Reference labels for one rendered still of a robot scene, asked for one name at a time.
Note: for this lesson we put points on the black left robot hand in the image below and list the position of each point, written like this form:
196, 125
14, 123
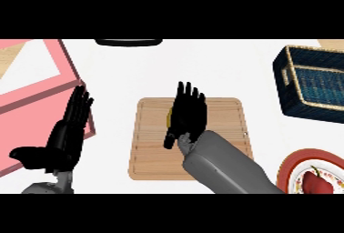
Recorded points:
66, 136

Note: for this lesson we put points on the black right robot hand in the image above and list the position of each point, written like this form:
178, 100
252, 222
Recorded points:
187, 112

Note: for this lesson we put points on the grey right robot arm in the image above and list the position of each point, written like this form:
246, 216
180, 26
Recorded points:
226, 167

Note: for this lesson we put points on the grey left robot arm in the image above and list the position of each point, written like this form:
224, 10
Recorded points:
51, 184

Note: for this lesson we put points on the yellow lemon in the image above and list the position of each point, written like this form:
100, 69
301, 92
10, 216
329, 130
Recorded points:
168, 118

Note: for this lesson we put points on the wooden cutting board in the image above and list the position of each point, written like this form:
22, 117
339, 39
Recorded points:
149, 151

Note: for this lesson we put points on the dark blue wicker basket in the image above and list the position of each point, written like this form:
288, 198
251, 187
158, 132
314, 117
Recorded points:
320, 82

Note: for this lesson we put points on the pink open box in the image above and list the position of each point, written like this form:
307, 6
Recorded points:
31, 100

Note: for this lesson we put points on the black rounded object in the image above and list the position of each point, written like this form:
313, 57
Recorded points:
128, 42

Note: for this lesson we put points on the red rimmed patterned plate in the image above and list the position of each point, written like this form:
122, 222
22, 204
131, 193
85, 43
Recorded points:
291, 170

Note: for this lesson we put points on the red pepper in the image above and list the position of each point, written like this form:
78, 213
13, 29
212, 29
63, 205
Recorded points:
316, 182

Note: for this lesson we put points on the pale wooden object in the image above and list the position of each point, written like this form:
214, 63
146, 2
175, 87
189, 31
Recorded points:
332, 44

